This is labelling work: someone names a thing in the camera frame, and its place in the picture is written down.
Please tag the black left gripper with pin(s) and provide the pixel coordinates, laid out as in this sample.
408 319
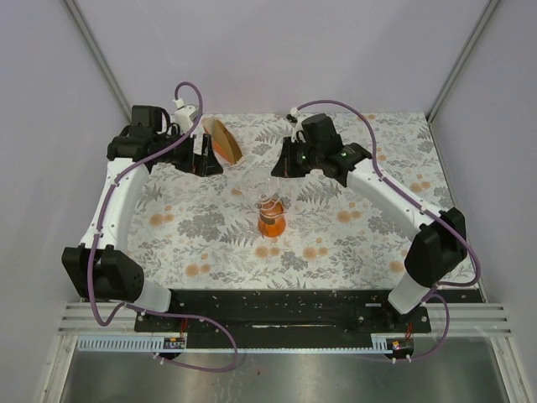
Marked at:
200 164

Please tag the orange glass carafe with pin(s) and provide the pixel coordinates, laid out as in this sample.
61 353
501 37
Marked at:
272 221

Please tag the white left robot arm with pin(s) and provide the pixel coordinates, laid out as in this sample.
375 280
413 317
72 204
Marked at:
99 267

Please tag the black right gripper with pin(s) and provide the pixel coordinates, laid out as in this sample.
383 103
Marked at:
285 168

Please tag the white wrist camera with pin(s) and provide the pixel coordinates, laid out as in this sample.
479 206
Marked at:
185 115
295 117

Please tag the clear glass dripper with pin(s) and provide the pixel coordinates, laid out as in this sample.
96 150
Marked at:
260 188

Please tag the orange coffee filter box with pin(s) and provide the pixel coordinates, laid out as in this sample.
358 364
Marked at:
223 141

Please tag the floral patterned tablecloth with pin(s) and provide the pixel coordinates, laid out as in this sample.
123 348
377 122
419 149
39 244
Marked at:
201 232

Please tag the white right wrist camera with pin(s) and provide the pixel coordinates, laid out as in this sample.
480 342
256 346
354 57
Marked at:
295 117

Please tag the light blue cable duct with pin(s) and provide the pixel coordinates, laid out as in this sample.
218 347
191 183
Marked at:
207 343

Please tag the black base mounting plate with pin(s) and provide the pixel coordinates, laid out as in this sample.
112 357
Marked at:
191 304

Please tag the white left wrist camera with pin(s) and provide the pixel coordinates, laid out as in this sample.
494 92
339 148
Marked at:
185 115

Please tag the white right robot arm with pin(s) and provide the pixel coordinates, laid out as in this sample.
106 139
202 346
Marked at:
436 236

